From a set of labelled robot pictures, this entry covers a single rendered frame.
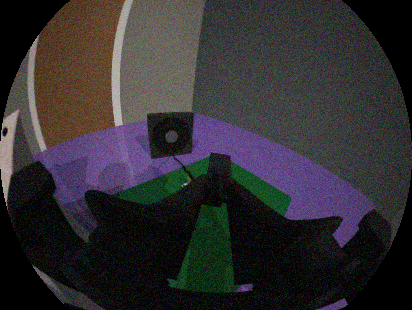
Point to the green flat board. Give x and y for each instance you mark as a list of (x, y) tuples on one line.
[(208, 264)]

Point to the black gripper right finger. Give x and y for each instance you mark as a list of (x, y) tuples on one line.
[(261, 236)]

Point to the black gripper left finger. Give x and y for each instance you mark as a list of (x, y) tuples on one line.
[(166, 225)]

